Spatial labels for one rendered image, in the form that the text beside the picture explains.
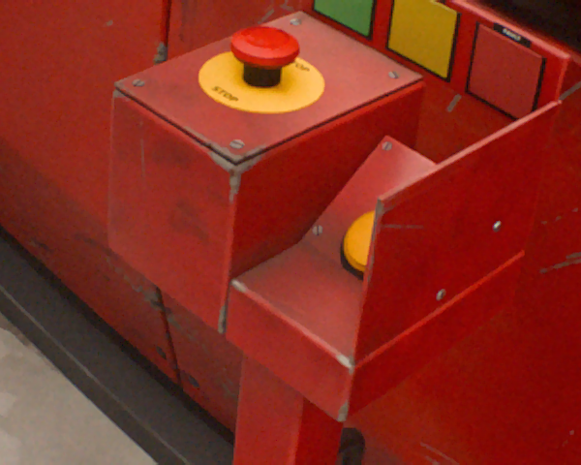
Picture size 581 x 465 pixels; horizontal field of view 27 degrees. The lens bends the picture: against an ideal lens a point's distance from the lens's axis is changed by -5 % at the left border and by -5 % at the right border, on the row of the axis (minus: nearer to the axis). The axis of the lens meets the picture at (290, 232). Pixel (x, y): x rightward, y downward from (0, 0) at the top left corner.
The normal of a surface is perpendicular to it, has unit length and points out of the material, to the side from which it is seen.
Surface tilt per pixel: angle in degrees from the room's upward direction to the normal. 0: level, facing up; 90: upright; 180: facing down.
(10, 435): 0
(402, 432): 89
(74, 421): 0
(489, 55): 90
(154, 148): 90
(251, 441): 90
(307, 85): 0
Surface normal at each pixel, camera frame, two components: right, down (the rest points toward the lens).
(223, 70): 0.10, -0.80
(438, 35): -0.69, 0.37
